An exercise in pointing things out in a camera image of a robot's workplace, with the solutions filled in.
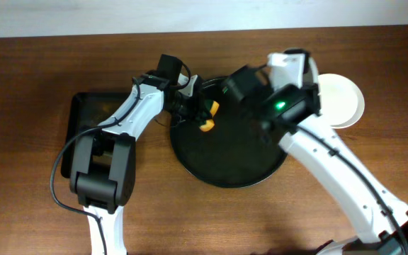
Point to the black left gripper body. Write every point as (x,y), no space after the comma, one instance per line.
(197,105)

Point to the white plate with yellow sauce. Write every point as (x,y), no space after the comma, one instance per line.
(341,99)

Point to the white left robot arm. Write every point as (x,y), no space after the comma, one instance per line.
(103,191)

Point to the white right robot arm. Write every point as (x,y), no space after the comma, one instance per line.
(380,218)

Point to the round black tray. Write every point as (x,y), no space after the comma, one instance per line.
(229,155)

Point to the black rectangular tray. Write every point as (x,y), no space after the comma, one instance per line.
(88,109)

